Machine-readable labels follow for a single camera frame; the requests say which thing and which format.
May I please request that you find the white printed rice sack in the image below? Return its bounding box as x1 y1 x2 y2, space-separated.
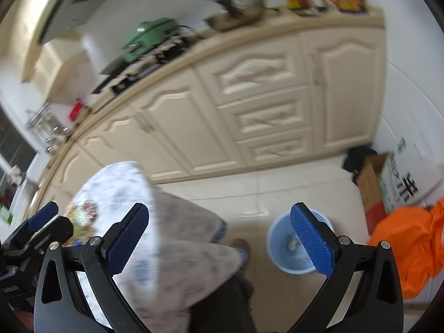
378 149 441 216

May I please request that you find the orange plastic bag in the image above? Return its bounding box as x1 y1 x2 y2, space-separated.
368 198 444 299

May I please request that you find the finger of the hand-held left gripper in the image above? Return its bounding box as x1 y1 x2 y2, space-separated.
0 201 73 254

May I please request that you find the person's dark trouser leg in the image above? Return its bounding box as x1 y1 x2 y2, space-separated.
189 274 257 333

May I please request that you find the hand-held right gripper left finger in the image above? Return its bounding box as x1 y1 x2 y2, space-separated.
34 202 153 333

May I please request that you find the table with patterned tablecloth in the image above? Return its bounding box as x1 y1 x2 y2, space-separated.
67 161 243 333

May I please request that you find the light blue plastic bin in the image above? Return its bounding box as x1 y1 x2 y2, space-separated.
267 210 334 274

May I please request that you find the metal dish rack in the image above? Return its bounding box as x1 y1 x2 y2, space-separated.
26 102 75 153

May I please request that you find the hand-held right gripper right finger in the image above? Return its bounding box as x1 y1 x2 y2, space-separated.
290 202 405 333

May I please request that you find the green electric pot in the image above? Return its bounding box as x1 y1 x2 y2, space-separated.
121 18 179 59

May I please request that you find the black cooktop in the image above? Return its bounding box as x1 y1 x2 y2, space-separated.
92 35 195 94

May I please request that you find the cream wall cabinet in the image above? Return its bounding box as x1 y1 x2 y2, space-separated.
21 38 91 101

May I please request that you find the cream kitchen cabinet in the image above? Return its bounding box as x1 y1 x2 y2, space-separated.
21 7 387 216

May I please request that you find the red container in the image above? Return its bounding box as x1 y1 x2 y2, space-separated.
69 100 85 120

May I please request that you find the dark wok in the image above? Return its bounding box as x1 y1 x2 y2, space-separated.
206 0 278 30

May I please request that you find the dark cloth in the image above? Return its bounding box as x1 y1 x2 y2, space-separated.
343 146 378 183

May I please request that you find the pile of colourful wrappers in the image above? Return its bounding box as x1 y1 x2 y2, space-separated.
66 201 99 245

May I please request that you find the brown cardboard box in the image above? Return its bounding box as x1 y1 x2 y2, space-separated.
354 153 392 226

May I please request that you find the range hood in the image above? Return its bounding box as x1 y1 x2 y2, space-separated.
35 0 115 44

